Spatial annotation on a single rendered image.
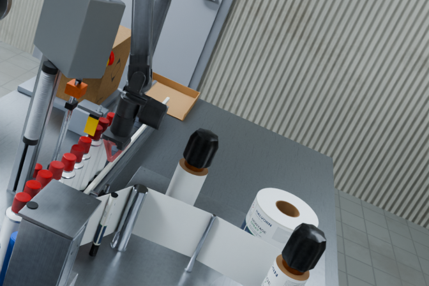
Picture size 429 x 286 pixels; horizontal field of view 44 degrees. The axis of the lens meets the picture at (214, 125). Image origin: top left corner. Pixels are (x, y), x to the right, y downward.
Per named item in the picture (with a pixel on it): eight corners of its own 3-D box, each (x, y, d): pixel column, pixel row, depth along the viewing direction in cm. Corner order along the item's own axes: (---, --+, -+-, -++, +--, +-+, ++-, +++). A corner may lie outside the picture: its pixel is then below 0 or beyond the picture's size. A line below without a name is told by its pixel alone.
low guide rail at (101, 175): (48, 241, 127) (50, 235, 126) (44, 239, 127) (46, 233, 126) (168, 101, 225) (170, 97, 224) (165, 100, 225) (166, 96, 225)
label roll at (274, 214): (225, 230, 162) (244, 192, 156) (266, 219, 176) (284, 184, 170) (269, 275, 150) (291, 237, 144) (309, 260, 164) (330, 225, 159)
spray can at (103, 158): (97, 179, 159) (117, 121, 151) (82, 171, 160) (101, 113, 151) (104, 171, 164) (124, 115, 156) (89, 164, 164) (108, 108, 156)
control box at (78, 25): (66, 78, 116) (90, -2, 108) (32, 43, 125) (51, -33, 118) (105, 79, 124) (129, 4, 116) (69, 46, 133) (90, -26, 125)
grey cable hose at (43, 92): (32, 147, 126) (54, 69, 118) (19, 141, 126) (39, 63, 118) (40, 141, 129) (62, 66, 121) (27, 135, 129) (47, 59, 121)
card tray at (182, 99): (182, 120, 229) (186, 113, 228) (128, 96, 230) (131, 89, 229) (197, 99, 257) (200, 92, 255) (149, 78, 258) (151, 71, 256)
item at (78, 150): (62, 220, 137) (83, 156, 129) (45, 212, 138) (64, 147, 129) (71, 210, 142) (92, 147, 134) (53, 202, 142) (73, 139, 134)
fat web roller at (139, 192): (123, 254, 135) (146, 196, 127) (107, 247, 135) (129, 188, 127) (129, 244, 139) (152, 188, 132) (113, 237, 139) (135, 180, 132)
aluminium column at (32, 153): (20, 197, 147) (85, -34, 120) (6, 191, 147) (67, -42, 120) (29, 189, 151) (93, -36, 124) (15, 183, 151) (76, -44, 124)
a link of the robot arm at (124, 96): (126, 87, 140) (119, 94, 135) (149, 97, 140) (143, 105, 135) (119, 109, 143) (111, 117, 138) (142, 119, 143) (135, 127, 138)
